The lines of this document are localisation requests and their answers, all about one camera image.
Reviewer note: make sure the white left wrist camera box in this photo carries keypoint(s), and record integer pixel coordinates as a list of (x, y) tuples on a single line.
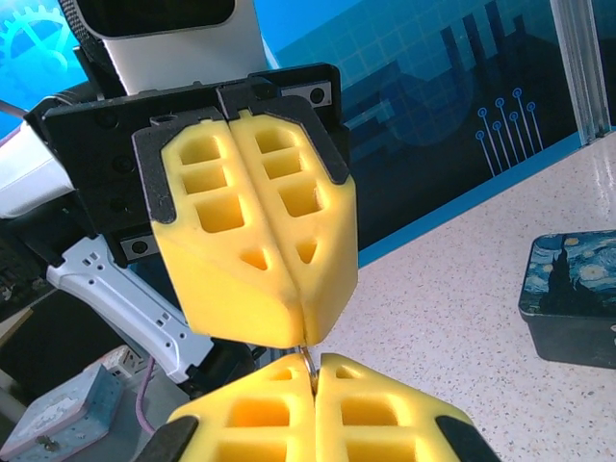
[(168, 58)]

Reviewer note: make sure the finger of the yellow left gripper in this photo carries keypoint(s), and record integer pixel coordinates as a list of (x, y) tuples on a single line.
[(226, 284), (327, 240)]

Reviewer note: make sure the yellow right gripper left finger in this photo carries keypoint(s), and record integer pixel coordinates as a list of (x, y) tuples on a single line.
[(250, 414)]

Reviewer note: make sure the dark blue patterned cloth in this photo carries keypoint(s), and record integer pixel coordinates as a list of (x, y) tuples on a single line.
[(572, 289)]

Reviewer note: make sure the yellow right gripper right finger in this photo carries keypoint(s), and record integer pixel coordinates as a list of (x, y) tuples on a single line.
[(380, 418)]

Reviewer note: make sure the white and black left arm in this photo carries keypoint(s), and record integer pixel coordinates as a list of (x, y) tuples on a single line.
[(29, 173)]

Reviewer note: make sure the aluminium frame post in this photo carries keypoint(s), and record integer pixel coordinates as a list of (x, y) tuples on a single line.
[(584, 72)]

